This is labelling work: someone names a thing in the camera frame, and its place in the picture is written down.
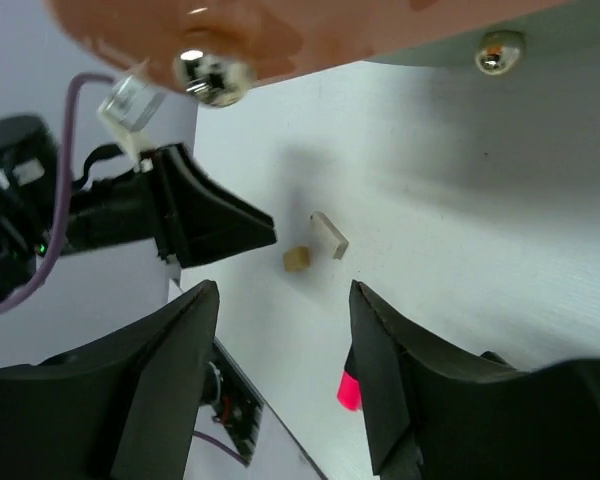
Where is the tan eraser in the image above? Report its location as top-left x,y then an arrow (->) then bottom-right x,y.
283,245 -> 311,273

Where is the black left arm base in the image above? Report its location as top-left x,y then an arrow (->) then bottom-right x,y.
193,338 -> 264,468

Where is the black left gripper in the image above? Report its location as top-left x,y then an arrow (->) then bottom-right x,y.
0,114 -> 277,310

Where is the grey bottom drawer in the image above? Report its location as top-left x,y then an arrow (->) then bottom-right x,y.
370,1 -> 600,76

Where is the pink highlighter marker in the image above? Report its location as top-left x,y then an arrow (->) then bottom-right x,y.
336,347 -> 362,412

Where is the grey eraser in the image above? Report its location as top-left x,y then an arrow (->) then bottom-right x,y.
310,211 -> 349,260

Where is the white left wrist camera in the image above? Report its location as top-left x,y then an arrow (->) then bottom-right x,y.
97,75 -> 166,170

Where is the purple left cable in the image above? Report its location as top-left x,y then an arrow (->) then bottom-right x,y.
0,72 -> 119,322

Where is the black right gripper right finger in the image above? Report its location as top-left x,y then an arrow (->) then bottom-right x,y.
349,281 -> 600,479

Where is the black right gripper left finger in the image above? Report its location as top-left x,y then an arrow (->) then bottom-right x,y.
0,280 -> 219,479

